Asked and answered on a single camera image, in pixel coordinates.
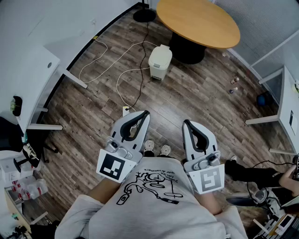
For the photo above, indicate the white desk with black label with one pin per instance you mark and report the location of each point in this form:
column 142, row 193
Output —
column 288, row 102

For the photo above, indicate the black stand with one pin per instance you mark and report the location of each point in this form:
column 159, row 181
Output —
column 28, row 155

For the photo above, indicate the person's left forearm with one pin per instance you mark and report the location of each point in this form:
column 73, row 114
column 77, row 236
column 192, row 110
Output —
column 104, row 190

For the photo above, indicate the black floor lamp base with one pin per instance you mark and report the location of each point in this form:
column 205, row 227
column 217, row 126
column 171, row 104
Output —
column 144, row 16

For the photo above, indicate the cream white trash bin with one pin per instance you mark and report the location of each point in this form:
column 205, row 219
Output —
column 160, row 61

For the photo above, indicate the white box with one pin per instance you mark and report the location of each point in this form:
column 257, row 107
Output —
column 10, row 171

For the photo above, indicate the small blue bottle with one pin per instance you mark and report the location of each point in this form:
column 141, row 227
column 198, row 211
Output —
column 233, row 90

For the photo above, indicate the small brown bottle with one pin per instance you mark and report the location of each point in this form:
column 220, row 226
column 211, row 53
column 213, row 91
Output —
column 234, row 81

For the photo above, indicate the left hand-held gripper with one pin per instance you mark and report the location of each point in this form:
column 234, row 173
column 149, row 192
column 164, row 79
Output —
column 116, row 163

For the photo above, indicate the blue ball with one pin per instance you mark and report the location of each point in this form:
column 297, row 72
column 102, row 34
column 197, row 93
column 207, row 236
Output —
column 263, row 99

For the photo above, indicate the person's shoe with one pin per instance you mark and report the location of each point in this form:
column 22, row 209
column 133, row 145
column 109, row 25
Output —
column 148, row 145
column 165, row 150
column 232, row 158

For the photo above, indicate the round wooden table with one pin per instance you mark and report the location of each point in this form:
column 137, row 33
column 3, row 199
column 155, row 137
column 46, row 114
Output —
column 198, row 22

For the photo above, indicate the grey printed t-shirt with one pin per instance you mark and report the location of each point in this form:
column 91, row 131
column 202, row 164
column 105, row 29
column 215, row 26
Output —
column 151, row 214

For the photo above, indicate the person's right forearm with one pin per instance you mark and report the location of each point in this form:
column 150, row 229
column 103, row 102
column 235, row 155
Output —
column 209, row 201

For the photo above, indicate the black object with green tag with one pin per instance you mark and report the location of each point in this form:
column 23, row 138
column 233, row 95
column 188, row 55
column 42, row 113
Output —
column 17, row 106

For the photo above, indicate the white desk with grommet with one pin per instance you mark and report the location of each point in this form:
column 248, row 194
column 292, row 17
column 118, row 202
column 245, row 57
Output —
column 25, row 77

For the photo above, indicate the pack of plastic bottles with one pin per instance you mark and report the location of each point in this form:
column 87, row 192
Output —
column 31, row 189

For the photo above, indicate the white power strip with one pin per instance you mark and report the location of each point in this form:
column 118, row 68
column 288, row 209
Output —
column 125, row 110

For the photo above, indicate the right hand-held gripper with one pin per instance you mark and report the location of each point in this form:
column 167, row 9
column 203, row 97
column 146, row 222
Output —
column 208, row 177

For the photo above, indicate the white handheld device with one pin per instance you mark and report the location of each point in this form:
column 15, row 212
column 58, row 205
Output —
column 284, row 224

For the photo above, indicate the person's right shoe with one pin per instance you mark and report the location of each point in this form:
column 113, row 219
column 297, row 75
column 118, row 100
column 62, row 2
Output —
column 165, row 150

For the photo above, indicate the black bag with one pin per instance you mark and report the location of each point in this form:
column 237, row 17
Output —
column 9, row 133

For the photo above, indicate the person's left shoe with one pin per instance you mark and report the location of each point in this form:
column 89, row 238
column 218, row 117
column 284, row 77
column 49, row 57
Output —
column 148, row 145

